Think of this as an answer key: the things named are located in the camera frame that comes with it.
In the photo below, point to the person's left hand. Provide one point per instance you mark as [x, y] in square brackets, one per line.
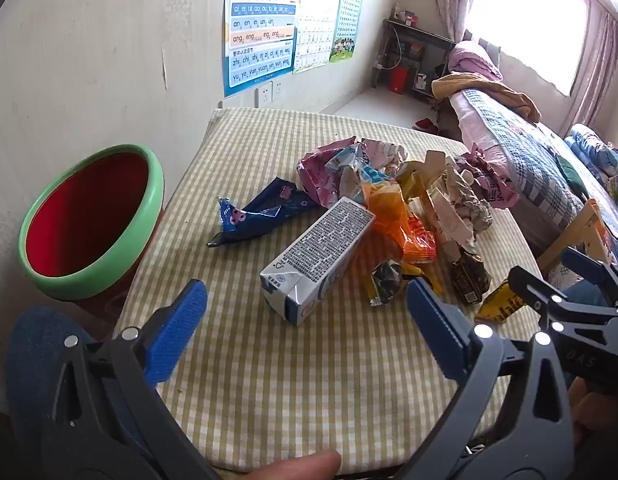
[289, 462]

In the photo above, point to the pink blanket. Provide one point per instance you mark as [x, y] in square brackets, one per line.
[476, 62]

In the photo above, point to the white chart wall poster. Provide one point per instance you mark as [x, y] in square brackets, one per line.
[316, 25]

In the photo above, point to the dark blue snack wrapper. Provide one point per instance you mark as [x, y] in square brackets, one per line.
[259, 215]

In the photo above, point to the blue floral quilt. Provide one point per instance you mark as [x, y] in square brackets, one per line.
[591, 152]

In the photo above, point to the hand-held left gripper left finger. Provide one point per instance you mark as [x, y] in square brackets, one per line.
[176, 335]

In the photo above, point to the red slippers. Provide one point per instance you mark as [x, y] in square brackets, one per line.
[425, 125]

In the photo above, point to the person's right hand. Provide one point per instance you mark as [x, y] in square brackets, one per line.
[596, 410]

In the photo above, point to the bright window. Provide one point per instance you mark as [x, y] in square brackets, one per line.
[529, 15]

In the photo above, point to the white milk carton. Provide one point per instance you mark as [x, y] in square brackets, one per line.
[314, 255]

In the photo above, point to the red box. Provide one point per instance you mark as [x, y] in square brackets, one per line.
[398, 80]

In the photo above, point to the dark brown wrapper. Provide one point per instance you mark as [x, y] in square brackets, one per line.
[469, 275]

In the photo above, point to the white wall socket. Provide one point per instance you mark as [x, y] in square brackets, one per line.
[278, 91]
[263, 95]

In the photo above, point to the green cloth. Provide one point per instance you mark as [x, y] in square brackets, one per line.
[571, 175]

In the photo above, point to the light blue white wrapper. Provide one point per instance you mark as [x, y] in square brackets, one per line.
[371, 176]

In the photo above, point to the crumpled white pink-printed paper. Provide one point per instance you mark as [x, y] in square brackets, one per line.
[384, 152]

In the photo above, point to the gold foil wrapper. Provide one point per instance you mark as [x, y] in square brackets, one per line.
[414, 180]

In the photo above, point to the blue letter wall poster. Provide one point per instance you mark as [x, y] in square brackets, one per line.
[259, 25]

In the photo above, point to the yellow checked tablecloth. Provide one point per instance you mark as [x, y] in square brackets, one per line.
[299, 385]

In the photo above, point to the crumpled silver wrapper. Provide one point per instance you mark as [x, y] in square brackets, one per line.
[481, 212]

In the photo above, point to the white floral cloth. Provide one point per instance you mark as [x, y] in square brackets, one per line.
[559, 272]

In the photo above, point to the green-bordered wall poster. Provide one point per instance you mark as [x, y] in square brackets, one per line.
[351, 15]

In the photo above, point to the small black yellow wrapper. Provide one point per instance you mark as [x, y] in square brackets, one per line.
[386, 282]

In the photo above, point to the white paper strip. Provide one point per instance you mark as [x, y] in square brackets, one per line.
[451, 210]

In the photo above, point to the yellow wrapper with silver lining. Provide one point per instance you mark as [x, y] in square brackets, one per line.
[494, 307]

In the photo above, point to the orange snack wrapper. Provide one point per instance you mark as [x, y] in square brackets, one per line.
[389, 210]

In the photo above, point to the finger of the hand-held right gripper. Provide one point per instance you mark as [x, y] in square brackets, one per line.
[584, 265]
[526, 285]

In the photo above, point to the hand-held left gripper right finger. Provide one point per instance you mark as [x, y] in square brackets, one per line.
[434, 330]

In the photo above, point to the magenta dark-printed wrapper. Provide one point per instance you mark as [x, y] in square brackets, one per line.
[499, 192]

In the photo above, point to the wooden bed rail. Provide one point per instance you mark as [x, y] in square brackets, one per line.
[581, 222]

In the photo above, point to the red bin with green rim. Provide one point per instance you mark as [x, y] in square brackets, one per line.
[84, 220]

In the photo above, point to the tan blanket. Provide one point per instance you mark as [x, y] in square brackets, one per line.
[494, 92]

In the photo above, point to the shiny pink wrapper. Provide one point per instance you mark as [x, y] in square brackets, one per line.
[314, 175]

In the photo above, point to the person's right leg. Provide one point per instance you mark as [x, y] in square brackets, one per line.
[586, 292]

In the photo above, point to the dark shelf unit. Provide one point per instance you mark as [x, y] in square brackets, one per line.
[419, 55]

